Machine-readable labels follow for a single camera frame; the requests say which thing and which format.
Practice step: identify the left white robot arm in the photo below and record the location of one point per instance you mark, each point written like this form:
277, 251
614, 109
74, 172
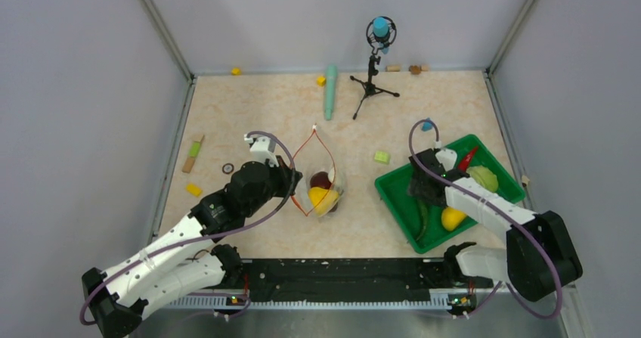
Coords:
190, 256

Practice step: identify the blue toy block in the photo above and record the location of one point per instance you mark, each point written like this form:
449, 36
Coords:
426, 126

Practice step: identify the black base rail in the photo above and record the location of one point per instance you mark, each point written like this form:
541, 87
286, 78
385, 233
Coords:
348, 280

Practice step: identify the light green lego brick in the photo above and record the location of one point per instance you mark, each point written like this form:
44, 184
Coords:
382, 157

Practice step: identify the brown wooden pieces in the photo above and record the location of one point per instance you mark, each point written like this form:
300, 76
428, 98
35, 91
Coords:
418, 69

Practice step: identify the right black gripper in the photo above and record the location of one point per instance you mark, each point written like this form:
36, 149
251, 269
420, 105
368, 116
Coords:
416, 189

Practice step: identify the blue microphone on tripod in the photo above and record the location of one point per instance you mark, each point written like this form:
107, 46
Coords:
381, 33

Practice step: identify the small yellow block centre back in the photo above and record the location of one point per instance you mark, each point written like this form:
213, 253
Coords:
321, 80

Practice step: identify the clear zip bag orange zipper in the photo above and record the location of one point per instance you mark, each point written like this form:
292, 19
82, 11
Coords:
316, 154

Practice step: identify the green cabbage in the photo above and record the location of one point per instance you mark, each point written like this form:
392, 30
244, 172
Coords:
484, 177

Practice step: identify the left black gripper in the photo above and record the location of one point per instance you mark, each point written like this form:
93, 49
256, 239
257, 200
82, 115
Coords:
283, 172

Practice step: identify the red chili pepper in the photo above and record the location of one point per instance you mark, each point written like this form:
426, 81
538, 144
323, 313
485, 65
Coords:
465, 162

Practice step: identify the wooden stick green block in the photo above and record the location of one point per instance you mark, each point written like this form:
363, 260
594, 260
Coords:
192, 153

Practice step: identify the teal plastic tube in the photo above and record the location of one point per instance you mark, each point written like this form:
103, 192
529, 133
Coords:
331, 75

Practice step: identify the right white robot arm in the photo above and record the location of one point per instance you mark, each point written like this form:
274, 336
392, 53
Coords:
539, 256

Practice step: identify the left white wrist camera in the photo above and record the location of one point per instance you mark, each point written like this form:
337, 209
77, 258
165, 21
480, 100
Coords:
262, 149

